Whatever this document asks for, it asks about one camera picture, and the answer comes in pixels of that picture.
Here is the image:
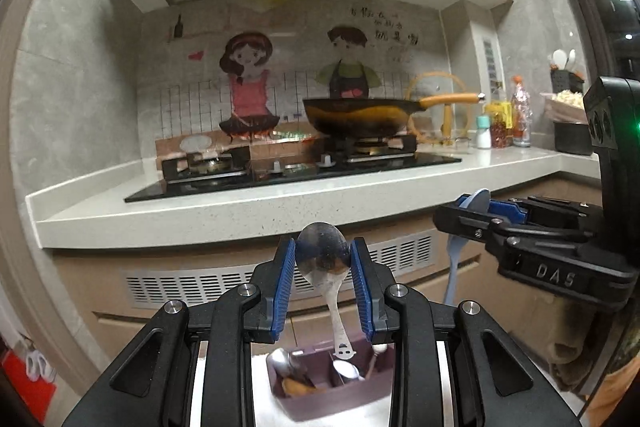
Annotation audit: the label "beige cloth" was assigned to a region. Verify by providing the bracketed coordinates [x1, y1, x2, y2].
[545, 299, 603, 390]

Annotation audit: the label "tray of pale food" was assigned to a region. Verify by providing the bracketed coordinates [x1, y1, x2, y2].
[540, 88, 586, 124]

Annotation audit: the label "light blue plastic spoon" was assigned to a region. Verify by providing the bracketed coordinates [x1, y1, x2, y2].
[442, 188, 493, 308]

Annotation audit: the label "black container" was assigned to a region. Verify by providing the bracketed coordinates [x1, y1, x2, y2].
[553, 120, 593, 155]

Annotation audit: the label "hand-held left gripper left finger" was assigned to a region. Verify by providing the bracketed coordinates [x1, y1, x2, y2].
[62, 237, 298, 427]

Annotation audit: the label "yellow-label bottle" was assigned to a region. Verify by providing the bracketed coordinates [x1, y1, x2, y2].
[484, 101, 513, 148]

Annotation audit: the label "red bag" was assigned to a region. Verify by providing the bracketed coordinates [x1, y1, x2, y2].
[0, 337, 58, 427]

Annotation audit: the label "metal spoon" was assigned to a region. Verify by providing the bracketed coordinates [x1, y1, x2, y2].
[296, 221, 357, 358]
[267, 349, 296, 380]
[332, 358, 366, 383]

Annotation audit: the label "white round-tipped utensil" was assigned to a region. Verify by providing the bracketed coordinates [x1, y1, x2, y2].
[365, 343, 388, 380]

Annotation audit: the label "wooden spoon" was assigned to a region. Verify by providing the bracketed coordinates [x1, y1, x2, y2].
[281, 377, 318, 400]

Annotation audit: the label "beige stone kitchen countertop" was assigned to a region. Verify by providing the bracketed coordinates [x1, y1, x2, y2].
[27, 142, 603, 250]

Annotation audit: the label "small white bottle teal cap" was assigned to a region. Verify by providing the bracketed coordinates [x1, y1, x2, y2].
[475, 114, 493, 149]

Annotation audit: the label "glass pot lid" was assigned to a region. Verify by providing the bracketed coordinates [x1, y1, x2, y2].
[404, 72, 471, 145]

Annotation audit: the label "long grey vent grille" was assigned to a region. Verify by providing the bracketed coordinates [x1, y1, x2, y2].
[124, 229, 440, 310]

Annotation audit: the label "purple plastic utensil box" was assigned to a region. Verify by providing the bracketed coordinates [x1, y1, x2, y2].
[265, 329, 401, 423]

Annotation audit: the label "black wall utensil holder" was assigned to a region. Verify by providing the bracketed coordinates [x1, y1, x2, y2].
[550, 48, 586, 95]

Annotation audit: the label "black gas stove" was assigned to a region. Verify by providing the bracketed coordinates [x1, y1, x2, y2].
[124, 140, 462, 203]

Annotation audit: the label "cartoon wall sticker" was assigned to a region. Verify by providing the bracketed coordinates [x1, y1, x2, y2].
[140, 4, 451, 143]

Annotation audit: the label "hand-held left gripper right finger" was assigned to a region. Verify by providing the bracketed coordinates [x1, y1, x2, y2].
[350, 237, 583, 427]

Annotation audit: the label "white wall switch panel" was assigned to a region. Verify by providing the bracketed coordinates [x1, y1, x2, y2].
[481, 32, 502, 84]

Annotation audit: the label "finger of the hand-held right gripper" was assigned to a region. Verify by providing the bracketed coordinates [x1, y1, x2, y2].
[489, 196, 603, 228]
[433, 203, 598, 258]

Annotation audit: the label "black wok with yellow handle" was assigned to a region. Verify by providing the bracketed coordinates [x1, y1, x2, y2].
[302, 92, 486, 140]

